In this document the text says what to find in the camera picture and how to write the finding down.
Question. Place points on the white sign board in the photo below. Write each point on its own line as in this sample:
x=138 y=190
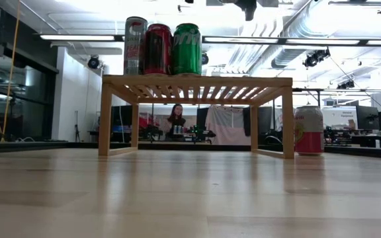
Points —
x=339 y=117

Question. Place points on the ceiling mount bar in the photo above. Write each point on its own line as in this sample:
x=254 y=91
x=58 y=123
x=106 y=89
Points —
x=356 y=2

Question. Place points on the black background robot arm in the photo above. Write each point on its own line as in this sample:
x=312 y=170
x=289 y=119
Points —
x=151 y=130

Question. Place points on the black spotlight cluster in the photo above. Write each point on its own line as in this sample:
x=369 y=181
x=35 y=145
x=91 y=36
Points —
x=346 y=84
x=316 y=57

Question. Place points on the white draped cloth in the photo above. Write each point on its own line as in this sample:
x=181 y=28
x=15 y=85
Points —
x=227 y=125

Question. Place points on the dark red soda can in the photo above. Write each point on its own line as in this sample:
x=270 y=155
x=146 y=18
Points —
x=157 y=49

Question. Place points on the round black spotlight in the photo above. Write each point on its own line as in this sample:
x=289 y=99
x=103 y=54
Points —
x=205 y=59
x=93 y=62

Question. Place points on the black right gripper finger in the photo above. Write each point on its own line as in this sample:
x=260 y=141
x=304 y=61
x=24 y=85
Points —
x=246 y=8

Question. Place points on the dark glass partition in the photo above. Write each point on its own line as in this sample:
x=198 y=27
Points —
x=25 y=99

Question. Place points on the green soda can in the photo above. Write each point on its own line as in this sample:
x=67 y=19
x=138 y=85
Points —
x=187 y=53

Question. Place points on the tall white can black lid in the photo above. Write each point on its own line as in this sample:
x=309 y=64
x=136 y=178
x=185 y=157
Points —
x=135 y=46

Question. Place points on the silver ventilation duct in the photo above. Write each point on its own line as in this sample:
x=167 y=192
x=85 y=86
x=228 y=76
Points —
x=286 y=57

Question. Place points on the grey and pink soda can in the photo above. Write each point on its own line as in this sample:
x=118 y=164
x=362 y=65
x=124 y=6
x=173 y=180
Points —
x=309 y=139

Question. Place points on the thin black tripod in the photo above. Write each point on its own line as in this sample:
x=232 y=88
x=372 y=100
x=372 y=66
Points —
x=76 y=125

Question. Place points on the person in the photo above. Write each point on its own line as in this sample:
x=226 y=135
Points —
x=176 y=115

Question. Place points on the wooden slatted shelf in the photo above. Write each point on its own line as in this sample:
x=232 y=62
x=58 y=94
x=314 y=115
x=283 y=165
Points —
x=194 y=81

